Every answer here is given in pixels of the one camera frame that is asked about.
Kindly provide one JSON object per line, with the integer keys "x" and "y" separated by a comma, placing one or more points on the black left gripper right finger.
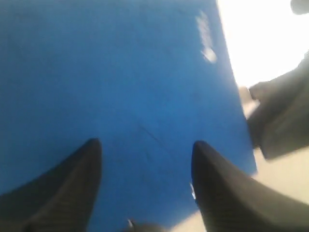
{"x": 231, "y": 201}

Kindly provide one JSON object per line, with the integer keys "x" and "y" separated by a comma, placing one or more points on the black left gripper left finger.
{"x": 60, "y": 200}

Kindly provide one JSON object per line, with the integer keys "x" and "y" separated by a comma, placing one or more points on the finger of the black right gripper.
{"x": 280, "y": 123}

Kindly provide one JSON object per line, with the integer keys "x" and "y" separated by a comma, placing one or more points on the blue ring binder notebook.
{"x": 146, "y": 77}

